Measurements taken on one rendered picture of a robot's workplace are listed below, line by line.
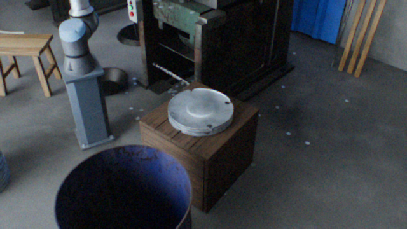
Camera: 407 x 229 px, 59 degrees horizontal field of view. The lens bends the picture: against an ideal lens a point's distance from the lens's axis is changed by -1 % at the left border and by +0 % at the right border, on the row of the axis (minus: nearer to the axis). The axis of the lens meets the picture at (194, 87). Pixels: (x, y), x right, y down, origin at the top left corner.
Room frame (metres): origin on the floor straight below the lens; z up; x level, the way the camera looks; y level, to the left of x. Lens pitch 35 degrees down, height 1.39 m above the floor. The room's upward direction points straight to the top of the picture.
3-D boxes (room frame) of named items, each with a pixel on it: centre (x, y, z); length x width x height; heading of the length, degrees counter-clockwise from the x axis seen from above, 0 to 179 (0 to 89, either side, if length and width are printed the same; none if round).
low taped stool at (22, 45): (1.98, 1.09, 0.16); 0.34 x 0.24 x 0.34; 89
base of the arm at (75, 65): (1.50, 0.56, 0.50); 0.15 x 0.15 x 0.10
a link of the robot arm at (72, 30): (1.51, 0.56, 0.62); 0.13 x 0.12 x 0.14; 174
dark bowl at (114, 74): (1.96, 0.59, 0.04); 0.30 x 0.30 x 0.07
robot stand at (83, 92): (1.50, 0.56, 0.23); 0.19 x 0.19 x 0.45; 28
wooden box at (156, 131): (1.26, -0.03, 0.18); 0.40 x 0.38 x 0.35; 142
